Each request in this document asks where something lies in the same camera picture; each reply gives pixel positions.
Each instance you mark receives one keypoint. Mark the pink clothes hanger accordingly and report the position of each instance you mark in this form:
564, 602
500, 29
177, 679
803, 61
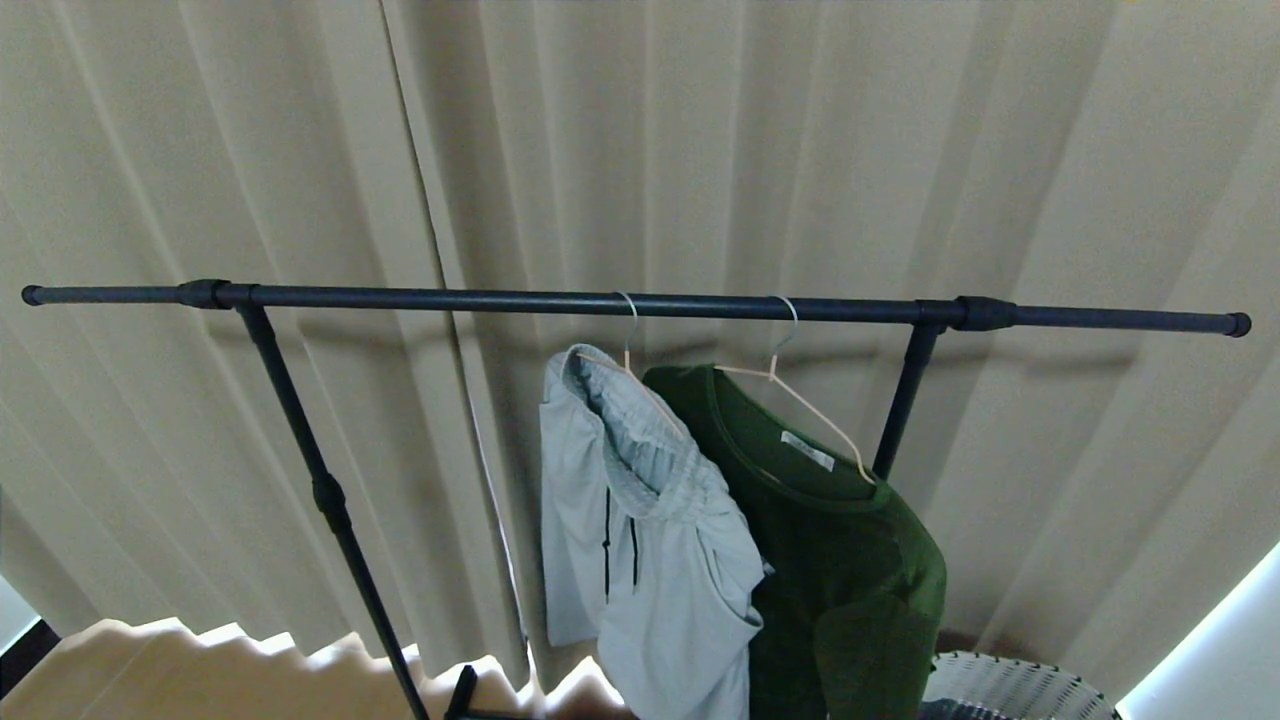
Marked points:
630, 345
815, 410

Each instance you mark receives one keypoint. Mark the pale grey shorts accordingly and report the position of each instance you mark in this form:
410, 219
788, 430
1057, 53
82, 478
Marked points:
660, 590

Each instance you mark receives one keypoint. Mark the green printed t-shirt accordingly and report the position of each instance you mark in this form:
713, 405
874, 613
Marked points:
850, 570

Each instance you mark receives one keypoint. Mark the black clothes rack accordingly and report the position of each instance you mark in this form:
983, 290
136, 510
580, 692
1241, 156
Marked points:
500, 300

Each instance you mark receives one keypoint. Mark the white laundry basket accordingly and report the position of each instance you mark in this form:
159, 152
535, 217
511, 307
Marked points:
1000, 685

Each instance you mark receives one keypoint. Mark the beige curtain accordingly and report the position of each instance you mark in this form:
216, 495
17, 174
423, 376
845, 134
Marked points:
900, 150

